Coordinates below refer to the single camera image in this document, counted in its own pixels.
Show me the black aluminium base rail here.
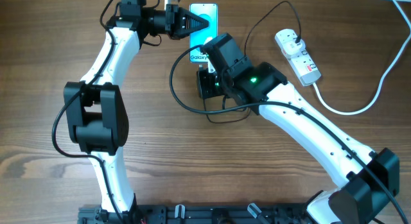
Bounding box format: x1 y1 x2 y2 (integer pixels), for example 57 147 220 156
78 203 312 224

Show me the Samsung Galaxy smartphone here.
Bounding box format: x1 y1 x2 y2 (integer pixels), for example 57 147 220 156
189 3 218 47

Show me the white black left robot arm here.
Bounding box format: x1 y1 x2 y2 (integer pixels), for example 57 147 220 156
55 0 209 223

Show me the white power strip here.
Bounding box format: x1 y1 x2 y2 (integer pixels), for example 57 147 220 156
275 29 321 86

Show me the white power strip cord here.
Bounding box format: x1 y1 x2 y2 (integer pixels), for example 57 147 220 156
311 0 411 116

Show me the white charger plug adapter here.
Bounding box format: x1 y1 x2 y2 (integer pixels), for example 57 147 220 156
283 40 306 58

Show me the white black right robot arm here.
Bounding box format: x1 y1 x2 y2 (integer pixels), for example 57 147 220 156
198 33 399 223

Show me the black USB charging cable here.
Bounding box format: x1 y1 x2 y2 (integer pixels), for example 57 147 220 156
198 0 303 125

